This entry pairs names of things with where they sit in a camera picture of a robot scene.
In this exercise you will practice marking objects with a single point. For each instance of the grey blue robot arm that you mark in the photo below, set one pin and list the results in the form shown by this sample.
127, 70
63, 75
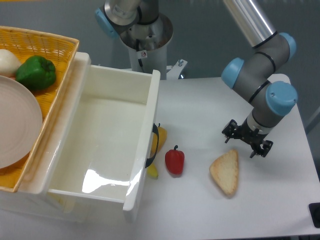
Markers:
248, 78

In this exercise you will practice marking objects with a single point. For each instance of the white open drawer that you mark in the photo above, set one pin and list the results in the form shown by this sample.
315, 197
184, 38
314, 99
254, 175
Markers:
108, 146

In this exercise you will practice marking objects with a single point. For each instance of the green bell pepper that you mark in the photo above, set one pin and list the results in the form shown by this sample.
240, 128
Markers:
36, 73

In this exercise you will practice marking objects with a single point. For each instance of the red bell pepper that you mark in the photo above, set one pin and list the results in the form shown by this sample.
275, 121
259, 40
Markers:
174, 161

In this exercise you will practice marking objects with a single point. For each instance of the yellow bell pepper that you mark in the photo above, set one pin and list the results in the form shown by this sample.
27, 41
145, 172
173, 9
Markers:
159, 139

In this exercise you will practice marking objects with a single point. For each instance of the black object at edge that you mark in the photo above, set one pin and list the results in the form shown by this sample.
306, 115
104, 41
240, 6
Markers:
314, 209

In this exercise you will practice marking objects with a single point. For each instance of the pink round plate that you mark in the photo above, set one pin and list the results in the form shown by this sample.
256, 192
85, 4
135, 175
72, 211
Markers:
20, 121

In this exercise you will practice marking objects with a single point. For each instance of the white drawer cabinet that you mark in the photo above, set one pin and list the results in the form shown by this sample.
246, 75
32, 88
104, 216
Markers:
33, 196

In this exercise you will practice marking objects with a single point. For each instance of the small yellow banana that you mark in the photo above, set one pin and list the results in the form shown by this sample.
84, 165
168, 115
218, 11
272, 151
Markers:
152, 171

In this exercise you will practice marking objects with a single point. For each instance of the triangle toast bread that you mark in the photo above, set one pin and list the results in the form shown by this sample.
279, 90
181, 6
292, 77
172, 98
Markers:
225, 172

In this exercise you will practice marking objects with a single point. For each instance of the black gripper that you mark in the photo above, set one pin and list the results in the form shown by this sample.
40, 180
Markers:
250, 135

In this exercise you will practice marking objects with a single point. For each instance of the white onion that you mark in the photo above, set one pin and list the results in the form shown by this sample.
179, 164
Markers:
9, 63

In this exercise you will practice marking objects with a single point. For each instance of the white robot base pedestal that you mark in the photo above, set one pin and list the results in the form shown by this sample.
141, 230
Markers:
147, 48

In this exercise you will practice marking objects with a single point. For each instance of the yellow woven basket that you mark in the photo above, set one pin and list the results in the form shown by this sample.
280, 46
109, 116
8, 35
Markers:
61, 50

